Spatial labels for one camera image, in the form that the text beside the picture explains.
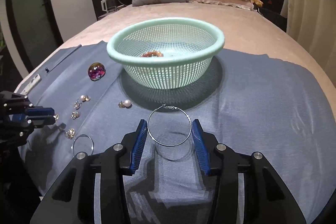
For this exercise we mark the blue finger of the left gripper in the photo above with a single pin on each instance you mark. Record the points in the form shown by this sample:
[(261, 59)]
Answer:
[(42, 121), (39, 111)]

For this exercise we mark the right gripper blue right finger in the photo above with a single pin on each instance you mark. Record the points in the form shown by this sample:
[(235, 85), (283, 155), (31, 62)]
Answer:
[(222, 162)]

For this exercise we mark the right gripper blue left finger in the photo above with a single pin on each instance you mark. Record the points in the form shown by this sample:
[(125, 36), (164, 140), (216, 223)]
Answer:
[(121, 159)]

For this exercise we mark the pearl earring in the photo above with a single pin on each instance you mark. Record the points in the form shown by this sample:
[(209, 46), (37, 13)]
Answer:
[(85, 98), (125, 104)]

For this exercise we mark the silver hoop earring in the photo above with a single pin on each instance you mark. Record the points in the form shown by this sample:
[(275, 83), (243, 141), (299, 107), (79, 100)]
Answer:
[(83, 144), (169, 126)]

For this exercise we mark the silver flower earring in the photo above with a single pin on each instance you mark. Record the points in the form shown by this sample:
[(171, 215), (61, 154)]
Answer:
[(75, 114)]

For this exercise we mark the small silver stud earring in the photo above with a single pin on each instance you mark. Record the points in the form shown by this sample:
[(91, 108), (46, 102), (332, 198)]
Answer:
[(77, 105)]

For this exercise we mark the silver cluster earring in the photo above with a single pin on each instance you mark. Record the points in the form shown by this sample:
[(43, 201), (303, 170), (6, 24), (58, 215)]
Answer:
[(70, 133)]

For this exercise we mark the iridescent glass dome paperweight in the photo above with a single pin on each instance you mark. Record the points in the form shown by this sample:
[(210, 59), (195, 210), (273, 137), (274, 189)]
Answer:
[(96, 71)]

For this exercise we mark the blue grey cloth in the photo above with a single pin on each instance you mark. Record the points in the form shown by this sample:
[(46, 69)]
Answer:
[(249, 102)]

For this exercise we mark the mint green plastic basket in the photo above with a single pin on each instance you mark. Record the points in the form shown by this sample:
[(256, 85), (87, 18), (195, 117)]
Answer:
[(166, 53)]

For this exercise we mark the white bedside device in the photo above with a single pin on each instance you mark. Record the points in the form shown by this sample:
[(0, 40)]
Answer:
[(108, 6)]

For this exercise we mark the beige bed blanket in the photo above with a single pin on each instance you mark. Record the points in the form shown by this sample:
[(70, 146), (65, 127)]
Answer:
[(244, 31)]

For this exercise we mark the lower beige ruffled pillow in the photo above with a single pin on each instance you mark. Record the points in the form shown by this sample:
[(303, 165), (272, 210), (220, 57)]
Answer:
[(242, 4)]

